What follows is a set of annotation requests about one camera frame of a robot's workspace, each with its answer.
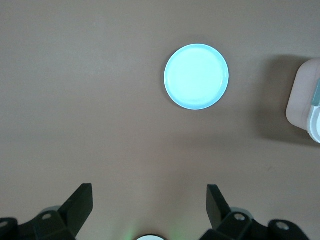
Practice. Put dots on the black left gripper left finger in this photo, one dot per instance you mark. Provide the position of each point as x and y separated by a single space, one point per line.
75 212

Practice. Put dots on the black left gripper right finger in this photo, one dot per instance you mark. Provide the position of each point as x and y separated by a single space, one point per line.
220 215

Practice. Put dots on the white lidded storage box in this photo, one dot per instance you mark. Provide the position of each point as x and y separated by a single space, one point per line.
300 100

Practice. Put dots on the light blue round plate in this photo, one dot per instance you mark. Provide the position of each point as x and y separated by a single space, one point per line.
196 77

